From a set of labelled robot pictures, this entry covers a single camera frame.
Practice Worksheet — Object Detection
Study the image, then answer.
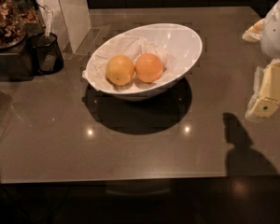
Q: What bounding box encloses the clear acrylic sign stand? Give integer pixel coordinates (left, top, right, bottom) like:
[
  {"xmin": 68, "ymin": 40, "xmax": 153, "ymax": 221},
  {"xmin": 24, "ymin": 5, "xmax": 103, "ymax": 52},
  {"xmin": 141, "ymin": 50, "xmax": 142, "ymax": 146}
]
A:
[{"xmin": 36, "ymin": 0, "xmax": 98, "ymax": 55}]

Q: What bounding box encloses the yellow-orange orange fruit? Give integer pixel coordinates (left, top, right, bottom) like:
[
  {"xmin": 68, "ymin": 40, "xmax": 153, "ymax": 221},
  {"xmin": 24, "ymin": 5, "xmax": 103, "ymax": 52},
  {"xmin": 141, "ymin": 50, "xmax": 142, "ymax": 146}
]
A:
[{"xmin": 105, "ymin": 54, "xmax": 134, "ymax": 86}]

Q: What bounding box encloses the white paper bowl liner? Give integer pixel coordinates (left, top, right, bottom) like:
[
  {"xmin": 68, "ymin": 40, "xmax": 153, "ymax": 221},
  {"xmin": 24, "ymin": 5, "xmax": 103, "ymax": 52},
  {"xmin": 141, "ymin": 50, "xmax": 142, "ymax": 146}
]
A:
[{"xmin": 82, "ymin": 35, "xmax": 170, "ymax": 93}]

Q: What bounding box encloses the white oval bowl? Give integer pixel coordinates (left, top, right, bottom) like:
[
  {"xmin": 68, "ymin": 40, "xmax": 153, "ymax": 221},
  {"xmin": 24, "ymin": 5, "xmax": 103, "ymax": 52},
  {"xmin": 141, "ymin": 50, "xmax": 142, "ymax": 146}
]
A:
[{"xmin": 82, "ymin": 22, "xmax": 203, "ymax": 103}]

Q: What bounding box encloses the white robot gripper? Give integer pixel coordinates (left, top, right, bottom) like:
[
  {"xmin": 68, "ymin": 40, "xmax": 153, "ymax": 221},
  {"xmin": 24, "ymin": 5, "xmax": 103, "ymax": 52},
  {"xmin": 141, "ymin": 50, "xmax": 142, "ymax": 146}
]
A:
[{"xmin": 242, "ymin": 0, "xmax": 280, "ymax": 121}]

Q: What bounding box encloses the white tag in cup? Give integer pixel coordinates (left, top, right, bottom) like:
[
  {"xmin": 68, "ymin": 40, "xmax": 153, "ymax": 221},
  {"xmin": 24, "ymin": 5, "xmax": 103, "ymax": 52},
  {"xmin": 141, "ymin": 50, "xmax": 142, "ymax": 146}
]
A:
[{"xmin": 44, "ymin": 6, "xmax": 53, "ymax": 37}]

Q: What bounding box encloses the black mesh cup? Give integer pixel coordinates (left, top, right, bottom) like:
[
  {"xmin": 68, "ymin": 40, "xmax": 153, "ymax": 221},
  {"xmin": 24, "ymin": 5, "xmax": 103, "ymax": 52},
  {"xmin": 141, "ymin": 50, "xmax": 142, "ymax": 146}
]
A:
[{"xmin": 27, "ymin": 33, "xmax": 63, "ymax": 75}]

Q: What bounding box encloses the deep orange fruit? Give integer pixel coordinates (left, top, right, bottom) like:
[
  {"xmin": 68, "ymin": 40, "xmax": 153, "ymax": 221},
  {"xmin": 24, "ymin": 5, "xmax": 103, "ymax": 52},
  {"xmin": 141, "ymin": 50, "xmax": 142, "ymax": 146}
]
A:
[{"xmin": 135, "ymin": 53, "xmax": 163, "ymax": 83}]

